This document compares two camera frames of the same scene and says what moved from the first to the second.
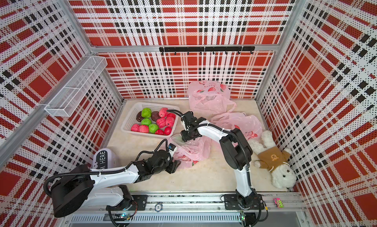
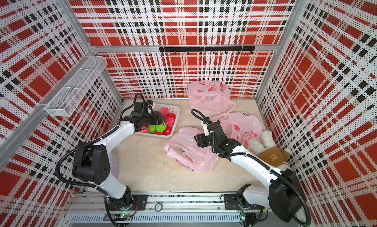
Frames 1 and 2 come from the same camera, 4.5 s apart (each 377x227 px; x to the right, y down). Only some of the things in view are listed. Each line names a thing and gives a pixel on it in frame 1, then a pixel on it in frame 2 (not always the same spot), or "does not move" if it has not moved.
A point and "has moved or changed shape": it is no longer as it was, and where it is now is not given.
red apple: (171, 115) does not move
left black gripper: (173, 165) -> (157, 119)
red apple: (167, 130) does not move
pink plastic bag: (210, 98) does not move
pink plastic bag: (190, 153) has moved or changed shape
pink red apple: (144, 128) does not move
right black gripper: (184, 137) -> (201, 140)
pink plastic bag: (251, 127) does not move
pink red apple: (170, 121) does not move
